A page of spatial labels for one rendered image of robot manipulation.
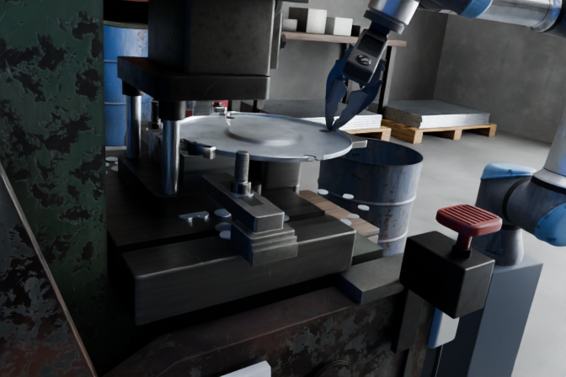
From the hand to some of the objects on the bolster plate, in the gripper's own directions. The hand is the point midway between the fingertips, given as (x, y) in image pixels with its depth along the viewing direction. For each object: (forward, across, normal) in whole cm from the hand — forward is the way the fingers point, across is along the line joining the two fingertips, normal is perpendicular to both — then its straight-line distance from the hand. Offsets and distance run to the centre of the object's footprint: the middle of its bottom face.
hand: (332, 124), depth 86 cm
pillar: (+15, +26, +16) cm, 34 cm away
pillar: (+12, +16, +28) cm, 34 cm away
